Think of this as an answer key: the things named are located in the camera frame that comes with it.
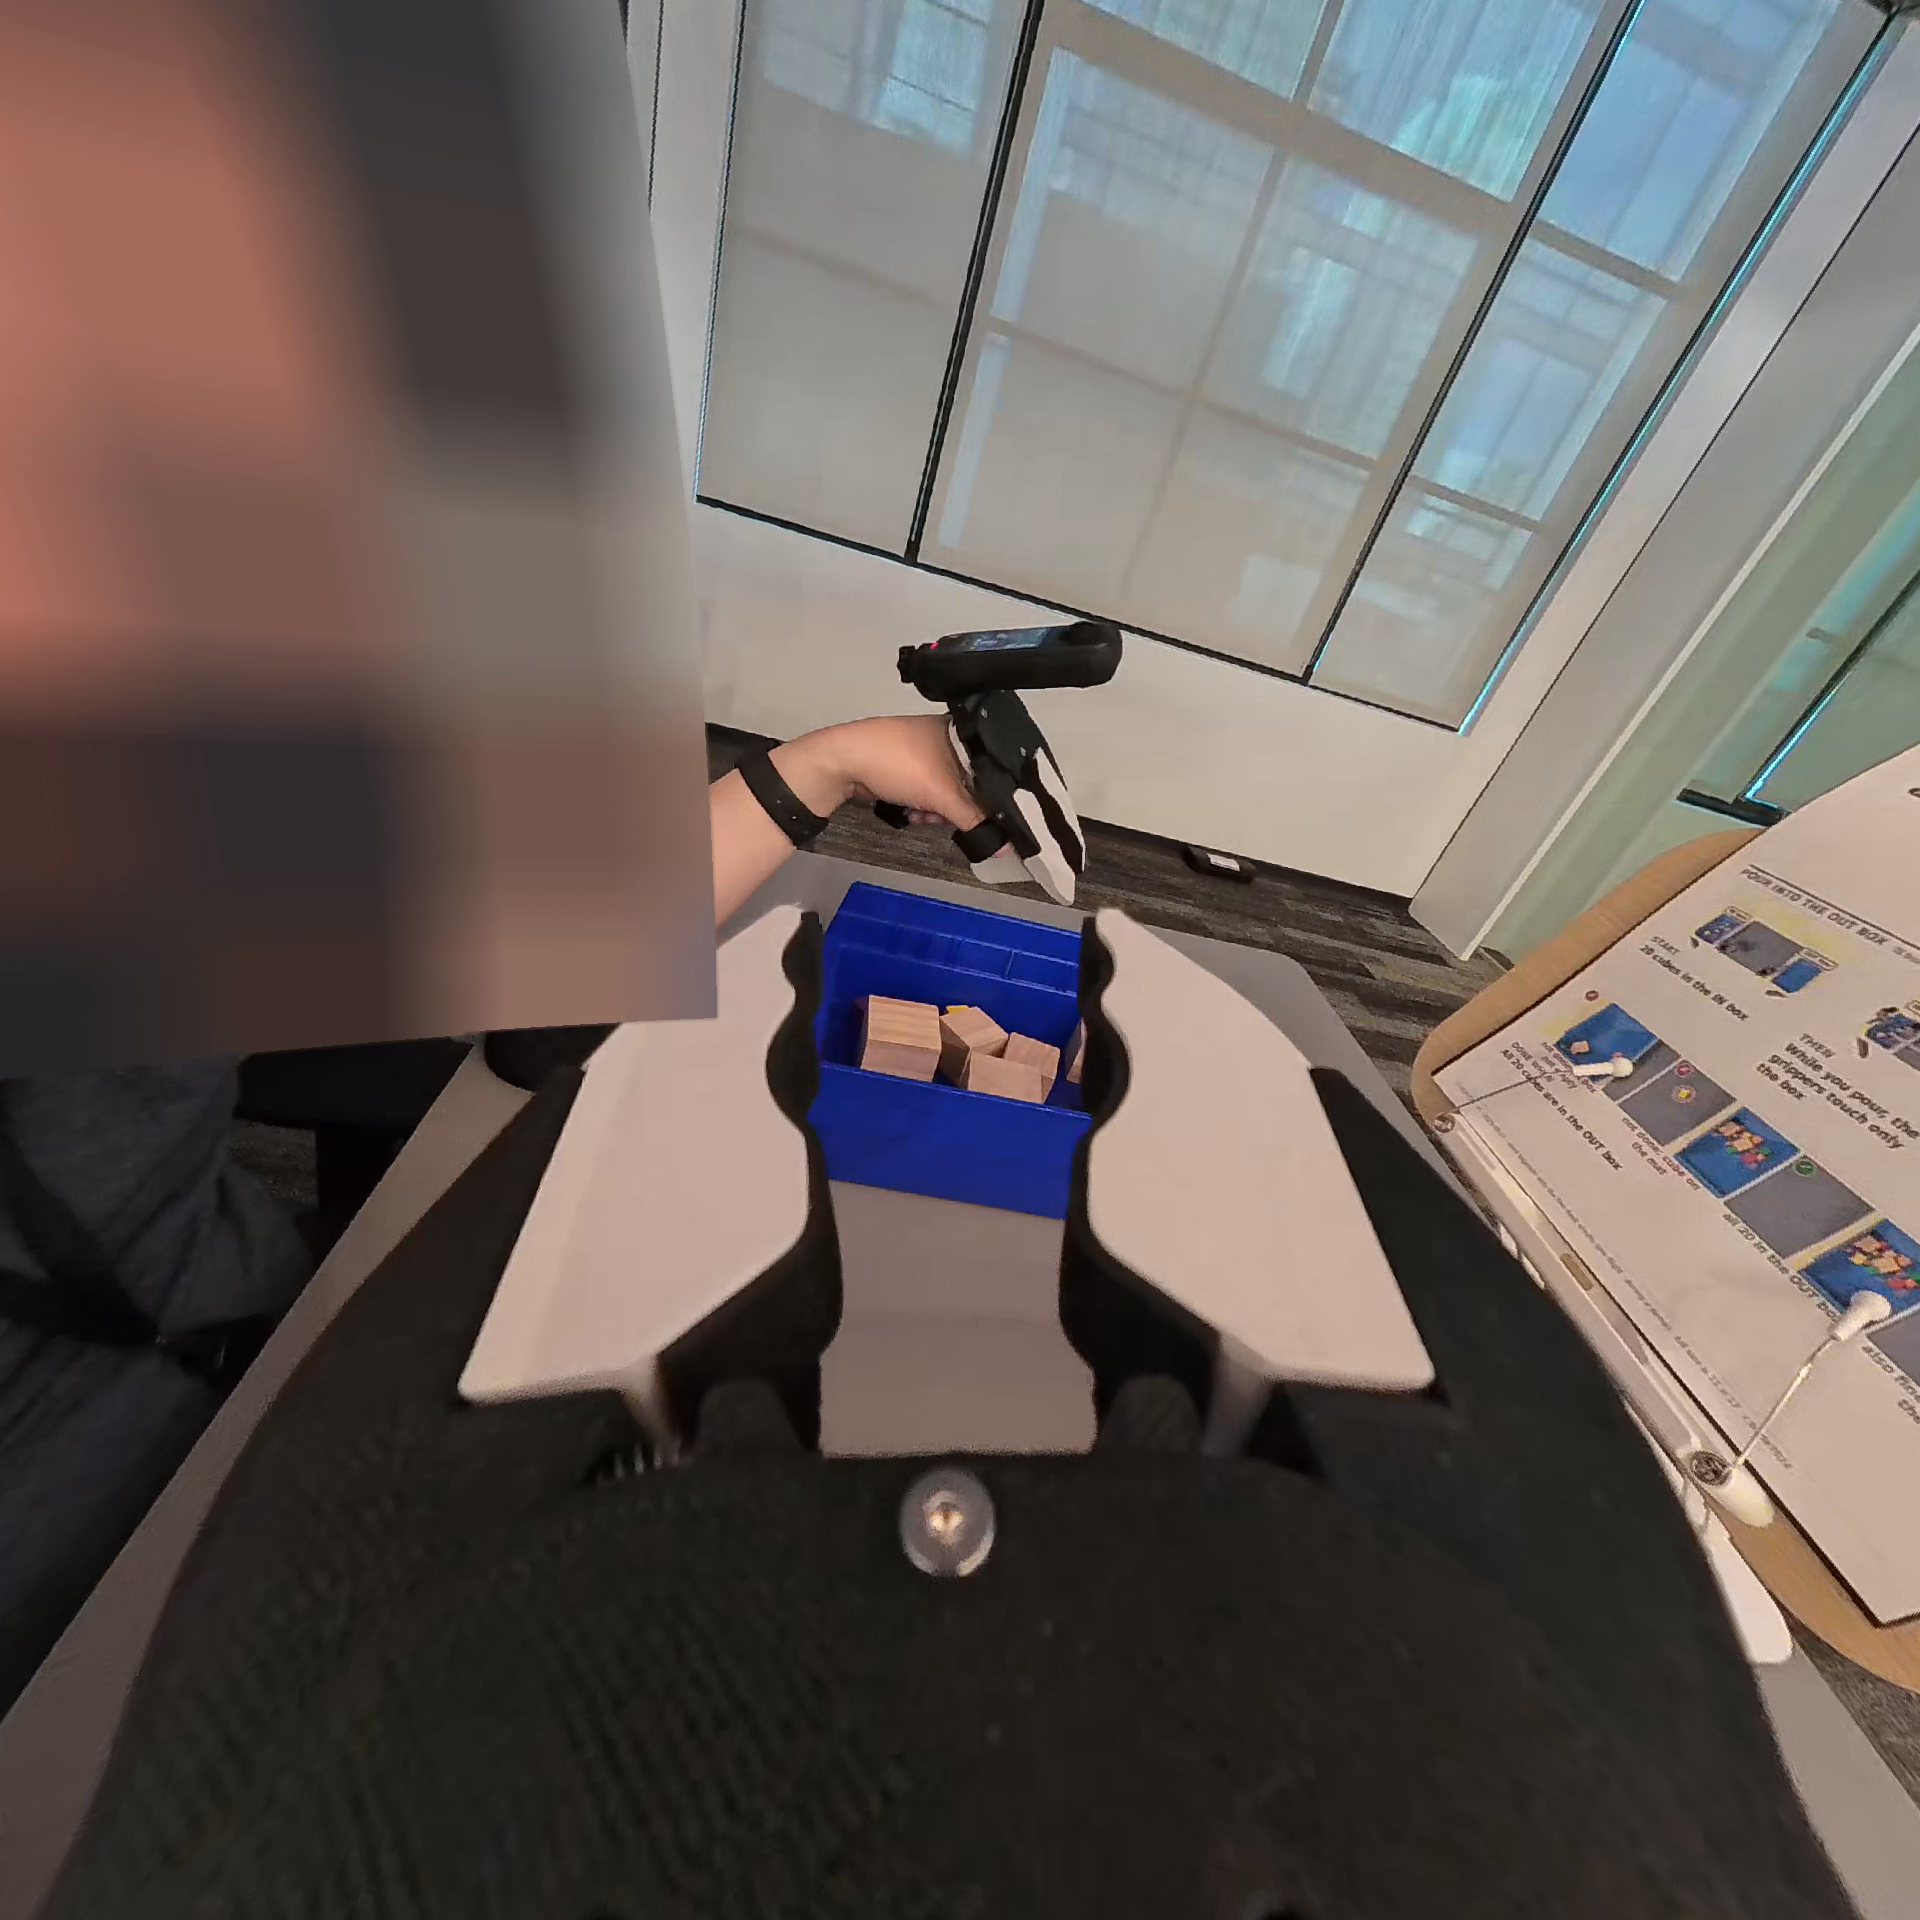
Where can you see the person's dark grey clothing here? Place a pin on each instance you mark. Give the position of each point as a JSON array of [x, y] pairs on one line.
[[119, 1277]]

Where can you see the black wristband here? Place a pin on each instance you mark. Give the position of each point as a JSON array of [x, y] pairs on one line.
[[779, 797]]

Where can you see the person's left forearm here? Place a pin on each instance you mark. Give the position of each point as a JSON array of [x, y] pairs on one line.
[[748, 856]]

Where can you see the person's left hand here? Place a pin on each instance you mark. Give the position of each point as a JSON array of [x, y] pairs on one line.
[[885, 762]]

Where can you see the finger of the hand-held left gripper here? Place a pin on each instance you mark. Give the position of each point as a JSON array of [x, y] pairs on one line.
[[1052, 833], [1001, 862]]

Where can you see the large blinded window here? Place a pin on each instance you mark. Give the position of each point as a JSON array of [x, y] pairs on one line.
[[1200, 330]]

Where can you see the white tablet stand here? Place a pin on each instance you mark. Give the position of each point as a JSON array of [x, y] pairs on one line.
[[1743, 1605]]

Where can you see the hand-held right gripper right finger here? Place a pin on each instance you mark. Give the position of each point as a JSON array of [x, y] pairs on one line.
[[1243, 1200]]

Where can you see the rounded wooden display board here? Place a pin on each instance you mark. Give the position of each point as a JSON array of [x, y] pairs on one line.
[[1516, 990]]

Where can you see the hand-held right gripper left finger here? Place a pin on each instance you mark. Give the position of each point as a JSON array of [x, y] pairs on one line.
[[661, 1200]]

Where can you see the blue plastic box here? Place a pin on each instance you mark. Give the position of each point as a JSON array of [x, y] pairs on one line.
[[931, 1149]]

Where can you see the pile of coloured wooden cubes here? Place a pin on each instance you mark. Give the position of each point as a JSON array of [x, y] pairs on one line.
[[901, 1037]]

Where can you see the printed instruction sheet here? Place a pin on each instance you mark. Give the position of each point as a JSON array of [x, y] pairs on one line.
[[1724, 1142]]

